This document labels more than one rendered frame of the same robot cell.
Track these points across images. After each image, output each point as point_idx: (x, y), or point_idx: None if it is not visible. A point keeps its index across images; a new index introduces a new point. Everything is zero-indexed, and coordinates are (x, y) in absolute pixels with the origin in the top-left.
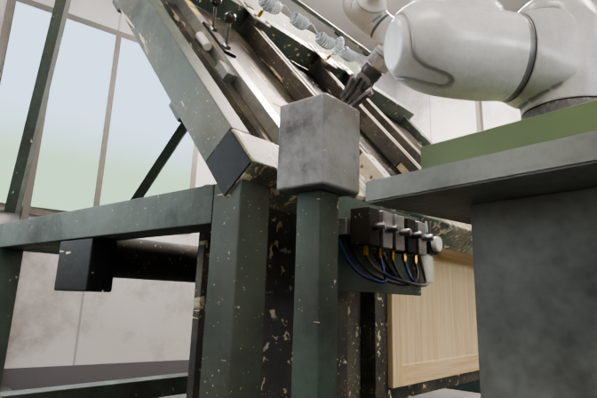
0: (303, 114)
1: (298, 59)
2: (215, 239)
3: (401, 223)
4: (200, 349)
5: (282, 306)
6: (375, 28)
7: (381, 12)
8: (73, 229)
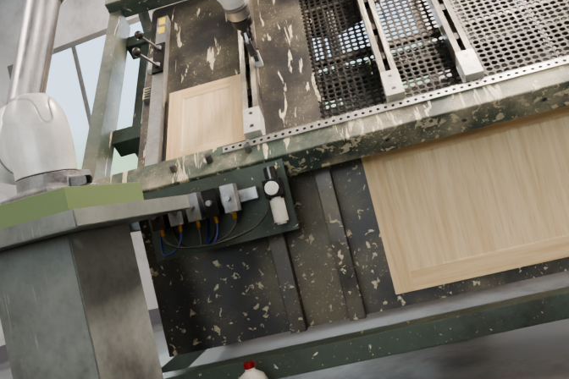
0: None
1: None
2: None
3: (192, 199)
4: (159, 299)
5: (224, 256)
6: None
7: None
8: None
